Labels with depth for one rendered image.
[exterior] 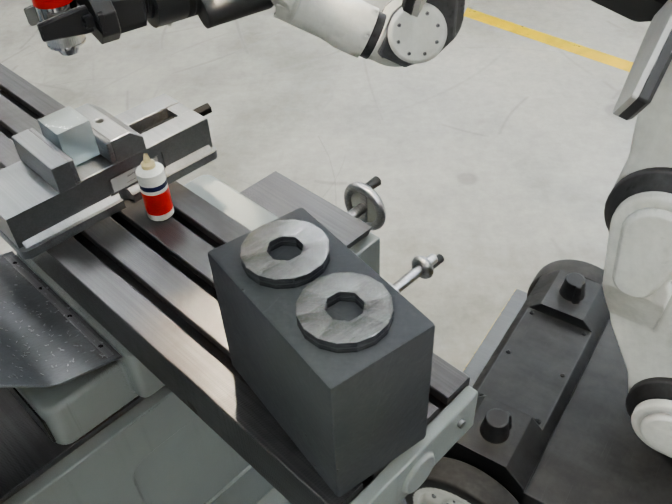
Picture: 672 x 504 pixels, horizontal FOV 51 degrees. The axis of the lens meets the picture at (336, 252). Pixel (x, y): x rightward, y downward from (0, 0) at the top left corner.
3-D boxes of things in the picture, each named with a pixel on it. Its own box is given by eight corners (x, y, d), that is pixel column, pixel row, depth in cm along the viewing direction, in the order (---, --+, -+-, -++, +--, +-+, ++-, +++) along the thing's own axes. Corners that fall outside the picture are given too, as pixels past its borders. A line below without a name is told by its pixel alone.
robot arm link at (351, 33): (289, 22, 101) (409, 78, 105) (288, 31, 92) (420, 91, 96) (319, -51, 97) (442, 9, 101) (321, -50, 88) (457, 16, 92)
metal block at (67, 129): (80, 139, 109) (69, 105, 105) (100, 154, 106) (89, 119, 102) (49, 153, 107) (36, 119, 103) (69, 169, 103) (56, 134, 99)
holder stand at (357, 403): (312, 318, 90) (301, 195, 77) (427, 437, 77) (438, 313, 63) (230, 364, 85) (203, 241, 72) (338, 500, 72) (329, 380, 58)
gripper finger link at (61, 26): (34, 18, 81) (86, 3, 83) (43, 44, 83) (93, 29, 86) (38, 23, 80) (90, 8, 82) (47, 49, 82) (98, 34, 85)
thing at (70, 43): (90, 33, 89) (78, -9, 85) (81, 50, 85) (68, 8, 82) (53, 35, 89) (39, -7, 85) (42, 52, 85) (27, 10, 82)
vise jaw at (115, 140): (104, 119, 114) (97, 97, 112) (146, 148, 108) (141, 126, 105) (71, 134, 111) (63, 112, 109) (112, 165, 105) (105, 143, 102)
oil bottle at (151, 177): (164, 201, 109) (148, 142, 102) (180, 212, 107) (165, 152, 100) (142, 214, 107) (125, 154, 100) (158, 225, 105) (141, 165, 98)
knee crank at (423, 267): (430, 255, 164) (432, 235, 160) (451, 267, 160) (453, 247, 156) (367, 306, 153) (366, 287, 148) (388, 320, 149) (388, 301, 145)
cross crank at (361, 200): (358, 206, 163) (358, 164, 155) (397, 228, 157) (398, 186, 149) (309, 240, 155) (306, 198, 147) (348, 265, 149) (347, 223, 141)
